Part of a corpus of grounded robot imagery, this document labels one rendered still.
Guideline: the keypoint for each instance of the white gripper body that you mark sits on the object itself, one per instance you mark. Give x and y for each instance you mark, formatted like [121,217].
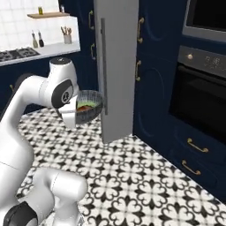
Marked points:
[69,115]

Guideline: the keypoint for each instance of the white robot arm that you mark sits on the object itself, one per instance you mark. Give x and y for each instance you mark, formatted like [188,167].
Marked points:
[17,141]

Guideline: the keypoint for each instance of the brown chicken drumstick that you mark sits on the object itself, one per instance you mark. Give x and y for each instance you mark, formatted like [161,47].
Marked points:
[83,109]

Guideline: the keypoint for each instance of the green yellow corn cob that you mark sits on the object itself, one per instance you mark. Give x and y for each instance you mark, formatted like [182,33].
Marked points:
[87,103]

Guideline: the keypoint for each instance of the dark grey glass bowl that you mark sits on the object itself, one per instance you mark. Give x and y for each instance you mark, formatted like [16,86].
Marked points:
[91,113]

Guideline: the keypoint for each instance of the grey fridge door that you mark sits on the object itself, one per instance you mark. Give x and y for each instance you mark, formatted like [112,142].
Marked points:
[119,70]

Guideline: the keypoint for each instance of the navy base cupboard run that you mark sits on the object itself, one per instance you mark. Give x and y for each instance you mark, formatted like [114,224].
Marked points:
[26,70]

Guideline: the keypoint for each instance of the grey utensil pot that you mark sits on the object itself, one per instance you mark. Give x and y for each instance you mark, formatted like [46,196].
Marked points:
[67,39]

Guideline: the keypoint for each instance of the black bottle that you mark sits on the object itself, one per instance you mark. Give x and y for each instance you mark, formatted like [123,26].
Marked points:
[41,41]

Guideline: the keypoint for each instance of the black gas hob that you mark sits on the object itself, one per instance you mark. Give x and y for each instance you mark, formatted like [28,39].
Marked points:
[17,54]

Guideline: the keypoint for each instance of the navy tall cupboard door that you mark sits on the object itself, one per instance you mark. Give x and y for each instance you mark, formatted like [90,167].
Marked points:
[153,100]
[160,23]

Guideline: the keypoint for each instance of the wooden kitchen utensils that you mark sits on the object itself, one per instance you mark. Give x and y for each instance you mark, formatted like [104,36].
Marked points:
[66,30]

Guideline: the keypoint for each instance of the yellow green jar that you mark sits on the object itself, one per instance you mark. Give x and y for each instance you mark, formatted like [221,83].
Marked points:
[40,10]

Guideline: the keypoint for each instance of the navy drawer front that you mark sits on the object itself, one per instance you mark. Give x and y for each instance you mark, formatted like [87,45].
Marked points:
[182,173]
[188,138]

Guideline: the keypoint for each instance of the black built-in oven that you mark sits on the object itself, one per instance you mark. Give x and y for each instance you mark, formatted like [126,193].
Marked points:
[200,97]

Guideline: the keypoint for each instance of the grey microwave oven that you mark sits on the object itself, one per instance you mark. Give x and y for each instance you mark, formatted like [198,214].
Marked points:
[206,17]

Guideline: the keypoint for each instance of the wooden wall shelf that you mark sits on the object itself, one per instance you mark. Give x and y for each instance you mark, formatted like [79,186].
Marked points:
[48,14]

